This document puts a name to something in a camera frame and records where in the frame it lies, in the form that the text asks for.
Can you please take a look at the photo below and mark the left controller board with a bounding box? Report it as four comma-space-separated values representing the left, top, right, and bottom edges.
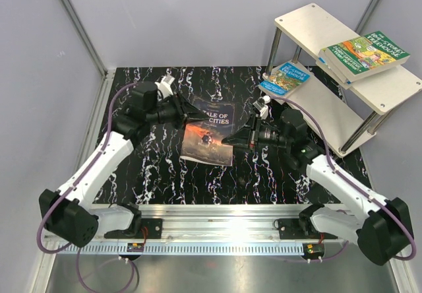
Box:
127, 243, 144, 253

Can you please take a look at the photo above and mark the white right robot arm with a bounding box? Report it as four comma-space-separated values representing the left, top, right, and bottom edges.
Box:
222, 96, 417, 266

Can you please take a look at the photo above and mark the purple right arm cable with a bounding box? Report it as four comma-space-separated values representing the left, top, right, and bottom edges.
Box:
270, 96, 416, 263

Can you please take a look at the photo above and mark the right controller board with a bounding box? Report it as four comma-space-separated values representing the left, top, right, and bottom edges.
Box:
303, 243, 325, 259

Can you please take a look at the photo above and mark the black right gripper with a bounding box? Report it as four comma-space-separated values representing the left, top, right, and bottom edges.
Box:
222, 114, 291, 154

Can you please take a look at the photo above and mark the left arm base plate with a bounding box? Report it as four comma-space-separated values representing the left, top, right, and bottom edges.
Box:
104, 218, 163, 240

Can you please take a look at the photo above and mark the lime 65-Storey Treehouse book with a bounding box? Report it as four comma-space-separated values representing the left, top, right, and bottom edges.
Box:
318, 48, 351, 84

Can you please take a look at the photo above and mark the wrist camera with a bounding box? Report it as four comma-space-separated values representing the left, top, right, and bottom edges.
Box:
155, 75, 175, 100
253, 95, 271, 119

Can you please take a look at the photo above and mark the blue back-cover book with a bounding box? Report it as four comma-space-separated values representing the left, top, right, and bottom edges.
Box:
316, 57, 351, 89

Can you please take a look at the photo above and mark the white two-tier shelf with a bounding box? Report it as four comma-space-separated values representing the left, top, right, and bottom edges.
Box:
263, 3, 421, 156

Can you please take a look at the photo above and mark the green 104-Storey Treehouse book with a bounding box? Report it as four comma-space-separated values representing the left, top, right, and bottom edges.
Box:
325, 31, 410, 83

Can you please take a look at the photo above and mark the dark Tale of Two Cities book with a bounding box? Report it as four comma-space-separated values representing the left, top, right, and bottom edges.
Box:
180, 96, 235, 166

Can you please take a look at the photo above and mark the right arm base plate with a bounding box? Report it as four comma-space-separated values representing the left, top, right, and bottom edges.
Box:
272, 218, 326, 241

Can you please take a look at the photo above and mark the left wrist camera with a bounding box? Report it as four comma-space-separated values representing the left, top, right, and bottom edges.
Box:
155, 75, 175, 100

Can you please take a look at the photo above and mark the controller board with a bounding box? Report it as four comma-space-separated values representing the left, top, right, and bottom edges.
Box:
127, 243, 144, 253
303, 243, 325, 259

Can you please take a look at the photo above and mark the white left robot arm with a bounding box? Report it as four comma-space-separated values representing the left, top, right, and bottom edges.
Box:
36, 76, 208, 254

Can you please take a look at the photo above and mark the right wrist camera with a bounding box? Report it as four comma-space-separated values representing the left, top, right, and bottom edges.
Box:
253, 95, 271, 119

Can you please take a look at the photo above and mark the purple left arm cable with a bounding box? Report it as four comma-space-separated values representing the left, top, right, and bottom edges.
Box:
36, 82, 139, 292

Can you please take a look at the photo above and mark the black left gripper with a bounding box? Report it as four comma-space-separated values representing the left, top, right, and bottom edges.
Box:
146, 90, 208, 129

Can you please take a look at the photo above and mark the slotted cable duct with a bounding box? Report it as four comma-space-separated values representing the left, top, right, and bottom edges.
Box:
62, 242, 304, 256

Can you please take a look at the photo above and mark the aluminium frame rail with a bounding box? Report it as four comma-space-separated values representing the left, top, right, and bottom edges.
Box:
92, 204, 349, 243

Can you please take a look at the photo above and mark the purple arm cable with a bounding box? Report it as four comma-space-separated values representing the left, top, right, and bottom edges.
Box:
36, 82, 139, 292
270, 96, 416, 263

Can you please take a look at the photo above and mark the blue 26-Storey Treehouse book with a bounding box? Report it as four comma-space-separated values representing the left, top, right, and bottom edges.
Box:
258, 61, 311, 100

